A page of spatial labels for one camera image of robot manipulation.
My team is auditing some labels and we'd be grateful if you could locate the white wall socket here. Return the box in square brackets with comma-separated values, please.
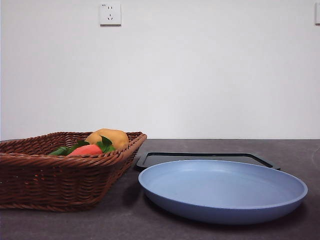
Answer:
[99, 2, 122, 27]

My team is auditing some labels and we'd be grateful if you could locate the blue round plate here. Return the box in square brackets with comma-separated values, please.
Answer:
[138, 159, 309, 225]

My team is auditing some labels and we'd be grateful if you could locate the brown wicker basket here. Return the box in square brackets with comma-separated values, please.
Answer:
[0, 131, 148, 213]

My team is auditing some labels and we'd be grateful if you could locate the yellow-brown potato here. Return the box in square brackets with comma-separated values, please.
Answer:
[85, 128, 130, 152]

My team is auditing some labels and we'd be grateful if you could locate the black rectangular tray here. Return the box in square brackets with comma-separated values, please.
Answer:
[136, 151, 281, 172]

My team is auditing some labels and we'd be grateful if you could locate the green vegetable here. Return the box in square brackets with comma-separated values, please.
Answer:
[48, 146, 72, 156]

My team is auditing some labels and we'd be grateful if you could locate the orange carrot with green leaves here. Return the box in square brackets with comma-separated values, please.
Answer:
[66, 135, 116, 157]

